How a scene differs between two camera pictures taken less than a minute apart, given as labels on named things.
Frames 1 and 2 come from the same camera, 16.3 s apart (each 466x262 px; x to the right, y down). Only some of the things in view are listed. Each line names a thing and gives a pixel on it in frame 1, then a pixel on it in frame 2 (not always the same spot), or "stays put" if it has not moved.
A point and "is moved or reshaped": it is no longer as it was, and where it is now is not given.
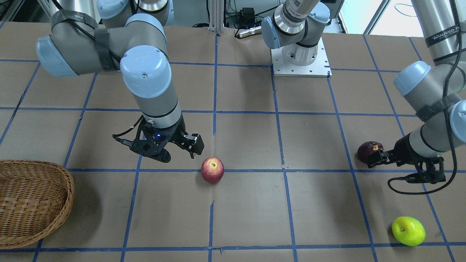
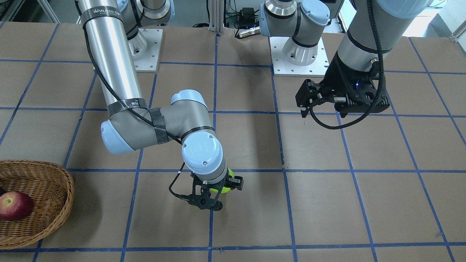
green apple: [408, 231] → [225, 189]
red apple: [212, 170] is moved or reshaped
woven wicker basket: [34, 195] stays put
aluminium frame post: [216, 13] stays put
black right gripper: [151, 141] → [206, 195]
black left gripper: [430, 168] → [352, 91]
